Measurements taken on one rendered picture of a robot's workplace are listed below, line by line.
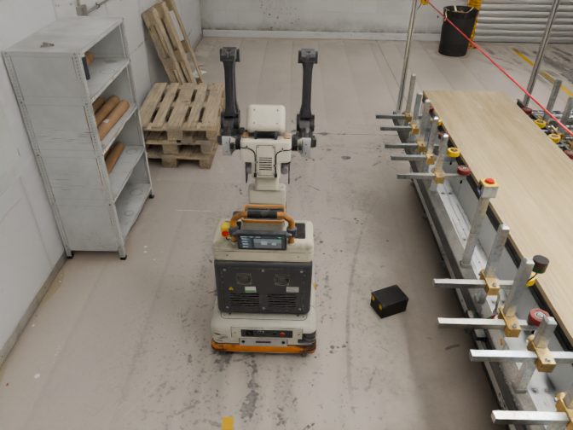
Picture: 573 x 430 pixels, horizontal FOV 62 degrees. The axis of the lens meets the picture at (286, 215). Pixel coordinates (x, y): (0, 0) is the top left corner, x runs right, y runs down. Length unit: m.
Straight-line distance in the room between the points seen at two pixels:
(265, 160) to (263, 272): 0.61
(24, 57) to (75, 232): 1.27
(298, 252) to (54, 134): 1.77
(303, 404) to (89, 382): 1.23
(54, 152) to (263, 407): 2.08
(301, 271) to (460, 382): 1.16
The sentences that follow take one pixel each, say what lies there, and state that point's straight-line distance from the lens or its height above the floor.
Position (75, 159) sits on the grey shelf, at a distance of 3.48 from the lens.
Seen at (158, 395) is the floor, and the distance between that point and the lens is 2.97.
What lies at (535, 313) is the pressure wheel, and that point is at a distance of 2.31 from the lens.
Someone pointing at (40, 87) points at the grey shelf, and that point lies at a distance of 3.34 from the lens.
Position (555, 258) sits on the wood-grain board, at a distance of 2.67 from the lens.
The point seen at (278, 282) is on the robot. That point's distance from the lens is 2.69.
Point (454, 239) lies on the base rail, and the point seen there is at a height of 0.70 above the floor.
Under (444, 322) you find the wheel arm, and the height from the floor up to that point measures 0.86.
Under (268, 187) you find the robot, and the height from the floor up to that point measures 0.93.
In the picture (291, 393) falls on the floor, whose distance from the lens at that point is 2.90.
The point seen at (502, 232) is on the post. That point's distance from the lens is 2.31.
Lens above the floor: 2.38
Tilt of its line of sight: 35 degrees down
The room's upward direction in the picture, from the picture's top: 1 degrees clockwise
